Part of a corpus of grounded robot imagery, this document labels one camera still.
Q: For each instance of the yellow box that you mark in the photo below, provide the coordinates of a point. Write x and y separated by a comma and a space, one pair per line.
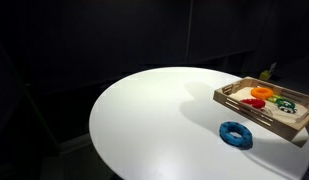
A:
264, 75

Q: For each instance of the wooden slatted tray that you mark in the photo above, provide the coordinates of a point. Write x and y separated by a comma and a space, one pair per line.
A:
283, 127

